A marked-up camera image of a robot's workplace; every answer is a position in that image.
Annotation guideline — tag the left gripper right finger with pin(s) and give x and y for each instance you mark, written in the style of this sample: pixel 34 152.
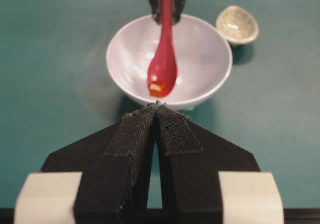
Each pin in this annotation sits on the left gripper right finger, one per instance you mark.
pixel 190 159

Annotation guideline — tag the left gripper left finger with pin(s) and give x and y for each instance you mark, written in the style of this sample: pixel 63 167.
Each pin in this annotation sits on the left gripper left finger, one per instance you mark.
pixel 115 164

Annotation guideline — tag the small red block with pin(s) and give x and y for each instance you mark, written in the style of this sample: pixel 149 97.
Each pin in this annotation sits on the small red block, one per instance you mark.
pixel 157 89

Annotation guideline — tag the pink plastic spoon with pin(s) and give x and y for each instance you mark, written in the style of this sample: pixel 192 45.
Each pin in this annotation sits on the pink plastic spoon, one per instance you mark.
pixel 163 67

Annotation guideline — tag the speckled ceramic spoon rest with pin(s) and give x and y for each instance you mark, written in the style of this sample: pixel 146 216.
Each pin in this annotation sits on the speckled ceramic spoon rest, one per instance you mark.
pixel 237 25

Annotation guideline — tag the white round bowl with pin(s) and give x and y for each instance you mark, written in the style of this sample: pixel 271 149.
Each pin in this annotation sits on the white round bowl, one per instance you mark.
pixel 203 55

